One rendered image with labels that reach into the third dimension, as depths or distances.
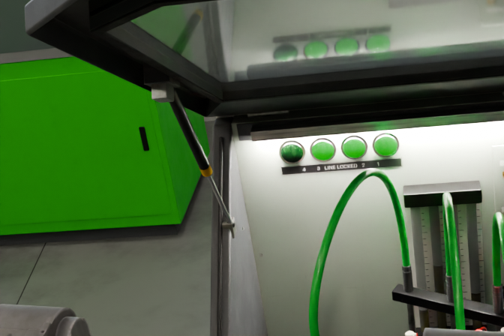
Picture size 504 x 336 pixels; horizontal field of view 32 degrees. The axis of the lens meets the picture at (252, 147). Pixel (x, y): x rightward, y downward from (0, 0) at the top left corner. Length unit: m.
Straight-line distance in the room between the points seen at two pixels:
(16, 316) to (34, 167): 3.42
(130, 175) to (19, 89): 0.65
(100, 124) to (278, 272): 2.37
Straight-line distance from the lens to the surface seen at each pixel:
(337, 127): 1.64
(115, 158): 4.16
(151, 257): 4.20
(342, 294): 1.87
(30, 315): 0.91
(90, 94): 4.06
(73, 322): 0.90
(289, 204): 1.76
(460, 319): 1.37
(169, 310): 3.80
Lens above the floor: 2.10
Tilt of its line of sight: 24 degrees down
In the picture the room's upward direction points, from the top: 9 degrees counter-clockwise
